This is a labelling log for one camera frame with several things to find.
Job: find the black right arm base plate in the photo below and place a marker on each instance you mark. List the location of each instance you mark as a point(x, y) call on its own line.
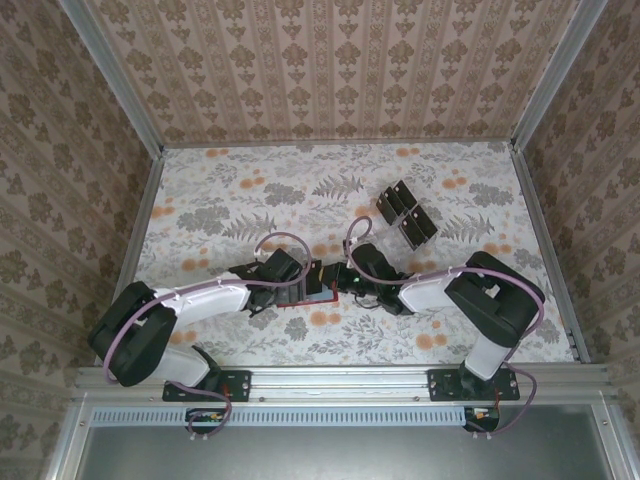
point(440, 387)

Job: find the black credit card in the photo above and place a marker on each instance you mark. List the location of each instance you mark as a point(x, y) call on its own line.
point(315, 286)
point(404, 194)
point(414, 234)
point(425, 221)
point(389, 207)

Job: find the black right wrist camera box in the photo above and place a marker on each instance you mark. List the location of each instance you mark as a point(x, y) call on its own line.
point(372, 260)

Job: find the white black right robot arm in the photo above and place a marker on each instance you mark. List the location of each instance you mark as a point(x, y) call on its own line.
point(425, 292)

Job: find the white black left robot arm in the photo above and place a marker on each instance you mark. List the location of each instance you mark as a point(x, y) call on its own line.
point(210, 300)

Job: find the small circuit board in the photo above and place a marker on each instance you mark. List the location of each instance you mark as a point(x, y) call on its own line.
point(482, 415)
point(210, 416)

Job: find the aluminium table edge rail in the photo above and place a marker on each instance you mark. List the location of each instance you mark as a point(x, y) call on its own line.
point(144, 210)
point(545, 240)

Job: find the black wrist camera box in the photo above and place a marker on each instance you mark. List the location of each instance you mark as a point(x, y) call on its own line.
point(281, 265)
point(372, 260)

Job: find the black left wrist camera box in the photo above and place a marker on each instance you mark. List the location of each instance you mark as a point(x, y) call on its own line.
point(281, 265)

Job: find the grey metal panel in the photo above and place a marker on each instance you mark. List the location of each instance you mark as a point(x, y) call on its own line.
point(350, 455)

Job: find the aluminium frame post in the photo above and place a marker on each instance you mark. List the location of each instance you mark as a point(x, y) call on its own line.
point(555, 75)
point(120, 75)

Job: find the aluminium mounting rail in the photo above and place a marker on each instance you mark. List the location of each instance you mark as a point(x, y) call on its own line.
point(340, 382)

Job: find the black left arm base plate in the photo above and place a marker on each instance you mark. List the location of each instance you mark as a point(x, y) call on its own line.
point(239, 385)

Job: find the red card holder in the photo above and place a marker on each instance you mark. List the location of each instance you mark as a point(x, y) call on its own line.
point(320, 299)

